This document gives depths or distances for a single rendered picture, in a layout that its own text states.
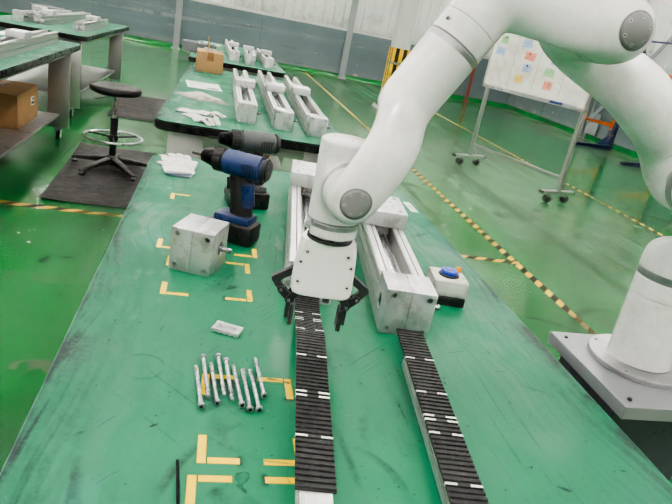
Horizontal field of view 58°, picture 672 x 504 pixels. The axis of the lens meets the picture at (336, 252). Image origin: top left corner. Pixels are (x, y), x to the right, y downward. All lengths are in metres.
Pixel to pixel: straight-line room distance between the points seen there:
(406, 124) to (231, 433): 0.50
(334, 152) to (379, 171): 0.09
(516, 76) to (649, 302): 6.11
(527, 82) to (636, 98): 6.07
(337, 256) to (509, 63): 6.49
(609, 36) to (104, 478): 0.86
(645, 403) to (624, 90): 0.54
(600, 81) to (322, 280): 0.56
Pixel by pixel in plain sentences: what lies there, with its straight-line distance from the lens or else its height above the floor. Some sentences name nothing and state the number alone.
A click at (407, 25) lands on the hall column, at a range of 11.37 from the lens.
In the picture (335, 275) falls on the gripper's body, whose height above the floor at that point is 0.94.
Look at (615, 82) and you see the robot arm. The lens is 1.10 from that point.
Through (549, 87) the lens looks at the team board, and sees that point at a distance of 6.93.
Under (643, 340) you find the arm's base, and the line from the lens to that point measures 1.29.
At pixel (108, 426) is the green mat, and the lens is 0.87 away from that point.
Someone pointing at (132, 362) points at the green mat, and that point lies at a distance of 1.00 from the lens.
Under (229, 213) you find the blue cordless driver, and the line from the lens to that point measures 1.48.
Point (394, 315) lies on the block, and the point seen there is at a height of 0.82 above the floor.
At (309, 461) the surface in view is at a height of 0.81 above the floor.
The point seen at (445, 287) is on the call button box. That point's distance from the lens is 1.36.
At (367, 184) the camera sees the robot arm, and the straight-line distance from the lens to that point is 0.85.
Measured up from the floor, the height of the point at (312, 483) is 0.81.
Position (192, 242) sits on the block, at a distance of 1.27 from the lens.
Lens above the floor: 1.32
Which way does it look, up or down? 21 degrees down
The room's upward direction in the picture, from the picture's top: 11 degrees clockwise
